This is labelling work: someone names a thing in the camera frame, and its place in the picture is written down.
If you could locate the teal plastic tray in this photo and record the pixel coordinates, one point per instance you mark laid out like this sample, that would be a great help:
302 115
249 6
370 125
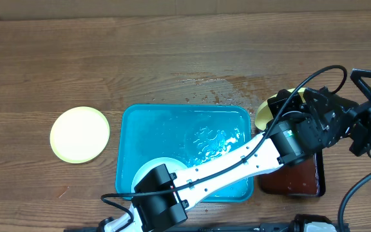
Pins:
180 136

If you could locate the black tray with dark water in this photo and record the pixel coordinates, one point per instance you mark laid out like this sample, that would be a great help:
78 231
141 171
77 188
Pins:
306 179

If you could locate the yellow-green plate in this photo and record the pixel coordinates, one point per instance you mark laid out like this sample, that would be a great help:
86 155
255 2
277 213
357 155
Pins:
79 135
263 115

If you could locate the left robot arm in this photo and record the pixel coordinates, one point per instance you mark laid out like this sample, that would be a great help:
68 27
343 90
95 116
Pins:
162 198

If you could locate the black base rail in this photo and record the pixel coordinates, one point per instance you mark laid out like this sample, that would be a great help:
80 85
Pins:
264 227

